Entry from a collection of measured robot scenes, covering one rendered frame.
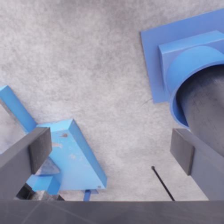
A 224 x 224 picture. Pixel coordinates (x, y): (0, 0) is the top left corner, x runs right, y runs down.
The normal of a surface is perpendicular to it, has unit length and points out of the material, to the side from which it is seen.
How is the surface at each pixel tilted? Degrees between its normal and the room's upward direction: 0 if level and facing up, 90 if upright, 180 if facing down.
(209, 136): 90
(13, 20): 0
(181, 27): 0
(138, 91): 0
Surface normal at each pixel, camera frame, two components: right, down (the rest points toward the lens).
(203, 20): -0.11, 0.62
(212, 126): -0.90, -0.40
